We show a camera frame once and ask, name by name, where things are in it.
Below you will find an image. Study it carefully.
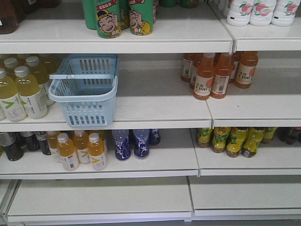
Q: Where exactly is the light blue plastic basket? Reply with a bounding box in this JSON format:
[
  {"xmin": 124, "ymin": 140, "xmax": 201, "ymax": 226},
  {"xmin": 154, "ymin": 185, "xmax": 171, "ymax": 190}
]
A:
[{"xmin": 48, "ymin": 54, "xmax": 119, "ymax": 127}]

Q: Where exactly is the blue sports drink bottle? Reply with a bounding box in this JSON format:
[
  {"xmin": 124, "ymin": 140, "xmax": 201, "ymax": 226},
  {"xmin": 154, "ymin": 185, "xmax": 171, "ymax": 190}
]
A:
[
  {"xmin": 133, "ymin": 129, "xmax": 150, "ymax": 158},
  {"xmin": 149, "ymin": 129, "xmax": 161, "ymax": 146},
  {"xmin": 112, "ymin": 129, "xmax": 131, "ymax": 161}
]

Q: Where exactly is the white shelf unit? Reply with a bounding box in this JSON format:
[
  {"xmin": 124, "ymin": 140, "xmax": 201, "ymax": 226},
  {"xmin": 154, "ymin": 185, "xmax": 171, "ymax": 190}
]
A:
[{"xmin": 0, "ymin": 0, "xmax": 301, "ymax": 226}]

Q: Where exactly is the orange juice bottle C100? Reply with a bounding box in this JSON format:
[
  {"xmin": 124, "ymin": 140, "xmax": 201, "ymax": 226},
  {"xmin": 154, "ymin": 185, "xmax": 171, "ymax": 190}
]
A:
[
  {"xmin": 193, "ymin": 53, "xmax": 215, "ymax": 100},
  {"xmin": 210, "ymin": 53, "xmax": 232, "ymax": 99},
  {"xmin": 234, "ymin": 51, "xmax": 258, "ymax": 89}
]

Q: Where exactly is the yellow label tea bottle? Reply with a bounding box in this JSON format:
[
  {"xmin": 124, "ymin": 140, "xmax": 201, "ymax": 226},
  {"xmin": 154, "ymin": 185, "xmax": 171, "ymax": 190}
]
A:
[
  {"xmin": 226, "ymin": 127, "xmax": 248, "ymax": 158},
  {"xmin": 261, "ymin": 127, "xmax": 278, "ymax": 144},
  {"xmin": 211, "ymin": 127, "xmax": 231, "ymax": 153},
  {"xmin": 197, "ymin": 128, "xmax": 213, "ymax": 147},
  {"xmin": 241, "ymin": 127, "xmax": 265, "ymax": 158}
]

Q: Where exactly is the orange vitamin drink bottle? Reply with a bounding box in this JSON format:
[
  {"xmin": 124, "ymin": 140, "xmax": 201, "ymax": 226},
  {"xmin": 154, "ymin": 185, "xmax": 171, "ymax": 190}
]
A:
[
  {"xmin": 57, "ymin": 133, "xmax": 79, "ymax": 171},
  {"xmin": 72, "ymin": 130, "xmax": 90, "ymax": 164},
  {"xmin": 88, "ymin": 133, "xmax": 107, "ymax": 170},
  {"xmin": 47, "ymin": 131, "xmax": 61, "ymax": 163}
]

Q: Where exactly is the green cartoon drink can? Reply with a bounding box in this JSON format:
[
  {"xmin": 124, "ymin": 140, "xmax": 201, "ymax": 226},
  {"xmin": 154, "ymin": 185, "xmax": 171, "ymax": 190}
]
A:
[
  {"xmin": 94, "ymin": 0, "xmax": 121, "ymax": 39},
  {"xmin": 128, "ymin": 0, "xmax": 153, "ymax": 36}
]

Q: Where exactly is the dark tea bottle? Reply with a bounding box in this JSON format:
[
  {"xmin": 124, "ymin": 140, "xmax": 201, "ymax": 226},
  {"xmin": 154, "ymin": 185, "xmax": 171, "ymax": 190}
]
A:
[
  {"xmin": 34, "ymin": 131, "xmax": 51, "ymax": 155},
  {"xmin": 0, "ymin": 132, "xmax": 24, "ymax": 161},
  {"xmin": 20, "ymin": 131, "xmax": 40, "ymax": 152}
]

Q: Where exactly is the pale green drink bottle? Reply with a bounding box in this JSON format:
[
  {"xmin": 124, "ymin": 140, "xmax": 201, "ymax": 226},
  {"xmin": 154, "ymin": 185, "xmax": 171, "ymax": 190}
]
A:
[
  {"xmin": 26, "ymin": 56, "xmax": 54, "ymax": 106},
  {"xmin": 0, "ymin": 68, "xmax": 27, "ymax": 121},
  {"xmin": 4, "ymin": 57, "xmax": 19, "ymax": 81},
  {"xmin": 14, "ymin": 66, "xmax": 48, "ymax": 119}
]

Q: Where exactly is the white peach drink bottle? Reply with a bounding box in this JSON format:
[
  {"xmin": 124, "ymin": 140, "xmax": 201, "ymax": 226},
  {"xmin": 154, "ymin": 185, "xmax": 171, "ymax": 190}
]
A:
[
  {"xmin": 226, "ymin": 0, "xmax": 254, "ymax": 27},
  {"xmin": 271, "ymin": 0, "xmax": 301, "ymax": 26},
  {"xmin": 249, "ymin": 0, "xmax": 277, "ymax": 26}
]

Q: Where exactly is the cola bottle red label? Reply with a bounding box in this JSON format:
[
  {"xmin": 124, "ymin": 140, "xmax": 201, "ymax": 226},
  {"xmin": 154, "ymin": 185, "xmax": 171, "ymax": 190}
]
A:
[{"xmin": 277, "ymin": 127, "xmax": 301, "ymax": 145}]

